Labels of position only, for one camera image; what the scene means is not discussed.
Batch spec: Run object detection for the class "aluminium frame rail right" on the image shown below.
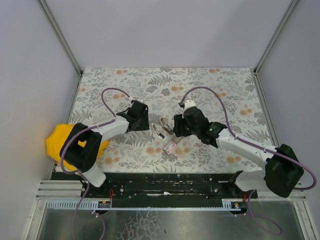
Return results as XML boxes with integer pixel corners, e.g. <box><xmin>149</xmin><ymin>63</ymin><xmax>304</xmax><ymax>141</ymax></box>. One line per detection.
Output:
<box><xmin>253</xmin><ymin>71</ymin><xmax>281</xmax><ymax>147</ymax></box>

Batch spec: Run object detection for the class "aluminium frame post right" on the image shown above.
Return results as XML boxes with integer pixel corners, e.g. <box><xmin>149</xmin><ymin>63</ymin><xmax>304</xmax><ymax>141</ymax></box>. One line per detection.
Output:
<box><xmin>253</xmin><ymin>0</ymin><xmax>301</xmax><ymax>76</ymax></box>

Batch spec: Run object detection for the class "yellow cloth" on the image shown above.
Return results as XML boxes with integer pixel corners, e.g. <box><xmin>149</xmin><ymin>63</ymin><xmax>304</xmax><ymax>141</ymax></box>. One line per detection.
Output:
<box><xmin>45</xmin><ymin>123</ymin><xmax>110</xmax><ymax>173</ymax></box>

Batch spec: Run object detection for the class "aluminium frame rail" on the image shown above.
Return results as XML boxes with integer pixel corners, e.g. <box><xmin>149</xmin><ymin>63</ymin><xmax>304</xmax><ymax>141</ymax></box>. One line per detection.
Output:
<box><xmin>36</xmin><ymin>180</ymin><xmax>83</xmax><ymax>200</ymax></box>
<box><xmin>253</xmin><ymin>71</ymin><xmax>281</xmax><ymax>147</ymax></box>

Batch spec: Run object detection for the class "aluminium frame rail left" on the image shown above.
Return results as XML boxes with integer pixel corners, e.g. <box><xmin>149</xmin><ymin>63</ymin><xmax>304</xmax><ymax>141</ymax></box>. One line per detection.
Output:
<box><xmin>36</xmin><ymin>180</ymin><xmax>83</xmax><ymax>200</ymax></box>

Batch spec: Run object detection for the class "aluminium frame post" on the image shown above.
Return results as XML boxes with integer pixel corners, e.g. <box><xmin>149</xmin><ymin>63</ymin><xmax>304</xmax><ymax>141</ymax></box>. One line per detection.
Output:
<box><xmin>253</xmin><ymin>0</ymin><xmax>301</xmax><ymax>76</ymax></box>
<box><xmin>37</xmin><ymin>0</ymin><xmax>83</xmax><ymax>76</ymax></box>

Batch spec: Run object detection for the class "aluminium frame post left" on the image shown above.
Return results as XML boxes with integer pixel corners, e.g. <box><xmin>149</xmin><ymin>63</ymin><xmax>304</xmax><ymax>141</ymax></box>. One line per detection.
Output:
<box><xmin>37</xmin><ymin>0</ymin><xmax>83</xmax><ymax>76</ymax></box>

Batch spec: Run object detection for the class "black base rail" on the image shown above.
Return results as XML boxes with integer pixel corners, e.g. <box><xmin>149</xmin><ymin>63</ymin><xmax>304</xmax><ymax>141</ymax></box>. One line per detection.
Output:
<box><xmin>51</xmin><ymin>171</ymin><xmax>258</xmax><ymax>203</ymax></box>

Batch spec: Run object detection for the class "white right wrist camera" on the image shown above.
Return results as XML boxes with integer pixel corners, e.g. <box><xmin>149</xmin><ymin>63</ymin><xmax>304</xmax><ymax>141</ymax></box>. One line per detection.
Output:
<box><xmin>178</xmin><ymin>99</ymin><xmax>196</xmax><ymax>111</ymax></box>

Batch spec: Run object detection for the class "floral table mat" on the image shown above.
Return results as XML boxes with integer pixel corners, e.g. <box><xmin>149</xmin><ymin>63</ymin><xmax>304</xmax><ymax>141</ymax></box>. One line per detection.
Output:
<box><xmin>69</xmin><ymin>67</ymin><xmax>272</xmax><ymax>173</ymax></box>

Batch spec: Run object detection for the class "red white staple box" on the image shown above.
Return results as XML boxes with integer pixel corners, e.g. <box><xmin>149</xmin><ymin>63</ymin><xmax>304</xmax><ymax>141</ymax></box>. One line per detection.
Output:
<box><xmin>163</xmin><ymin>136</ymin><xmax>184</xmax><ymax>155</ymax></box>

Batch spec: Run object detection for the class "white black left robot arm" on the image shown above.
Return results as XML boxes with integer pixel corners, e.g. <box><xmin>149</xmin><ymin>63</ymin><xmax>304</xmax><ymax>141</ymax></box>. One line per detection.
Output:
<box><xmin>59</xmin><ymin>100</ymin><xmax>150</xmax><ymax>188</ymax></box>

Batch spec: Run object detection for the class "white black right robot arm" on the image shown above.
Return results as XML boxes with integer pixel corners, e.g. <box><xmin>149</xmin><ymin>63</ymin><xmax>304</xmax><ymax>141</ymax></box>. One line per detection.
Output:
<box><xmin>173</xmin><ymin>106</ymin><xmax>304</xmax><ymax>198</ymax></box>

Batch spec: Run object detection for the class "white cable duct strip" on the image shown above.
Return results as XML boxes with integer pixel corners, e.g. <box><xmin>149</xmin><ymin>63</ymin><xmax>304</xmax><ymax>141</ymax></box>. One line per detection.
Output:
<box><xmin>46</xmin><ymin>198</ymin><xmax>247</xmax><ymax>211</ymax></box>

